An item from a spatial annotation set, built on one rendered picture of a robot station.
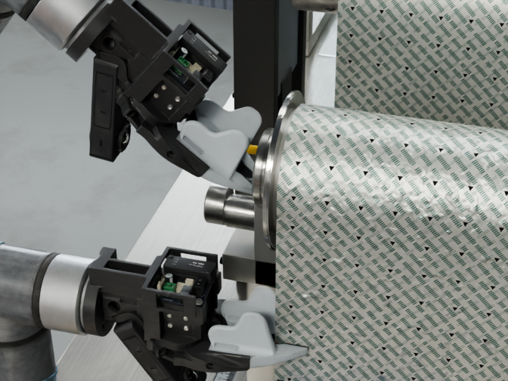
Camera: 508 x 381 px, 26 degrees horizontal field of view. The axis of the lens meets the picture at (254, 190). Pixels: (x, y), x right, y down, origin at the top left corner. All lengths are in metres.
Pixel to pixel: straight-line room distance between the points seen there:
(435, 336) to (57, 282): 0.36
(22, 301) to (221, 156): 0.24
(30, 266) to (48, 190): 2.30
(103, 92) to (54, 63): 3.15
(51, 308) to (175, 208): 0.56
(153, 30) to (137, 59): 0.04
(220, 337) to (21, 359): 0.22
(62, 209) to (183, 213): 1.71
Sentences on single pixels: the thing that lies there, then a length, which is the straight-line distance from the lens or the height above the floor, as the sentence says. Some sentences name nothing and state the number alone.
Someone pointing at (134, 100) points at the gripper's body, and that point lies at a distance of 0.99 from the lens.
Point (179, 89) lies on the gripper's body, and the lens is 0.96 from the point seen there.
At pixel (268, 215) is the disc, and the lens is 0.95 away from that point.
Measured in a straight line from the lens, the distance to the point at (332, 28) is 2.02.
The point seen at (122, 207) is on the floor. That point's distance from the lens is 3.26.
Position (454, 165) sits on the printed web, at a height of 1.30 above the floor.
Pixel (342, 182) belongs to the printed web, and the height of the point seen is 1.28.
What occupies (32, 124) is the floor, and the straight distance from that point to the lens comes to 3.75.
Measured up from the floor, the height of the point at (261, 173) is 1.26.
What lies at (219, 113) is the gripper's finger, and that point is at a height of 1.29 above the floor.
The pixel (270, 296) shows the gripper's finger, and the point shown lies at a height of 1.14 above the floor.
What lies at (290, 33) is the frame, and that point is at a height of 1.22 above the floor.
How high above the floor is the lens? 1.77
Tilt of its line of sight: 32 degrees down
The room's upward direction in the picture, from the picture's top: straight up
